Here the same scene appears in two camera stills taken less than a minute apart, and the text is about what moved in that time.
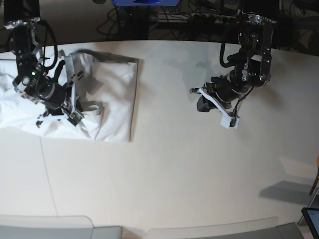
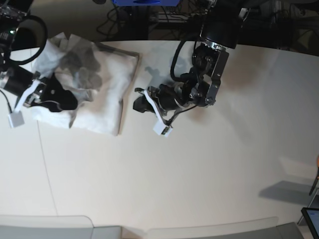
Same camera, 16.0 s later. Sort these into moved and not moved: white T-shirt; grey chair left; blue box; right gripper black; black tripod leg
Moved: white T-shirt; right gripper black
Not moved: blue box; grey chair left; black tripod leg
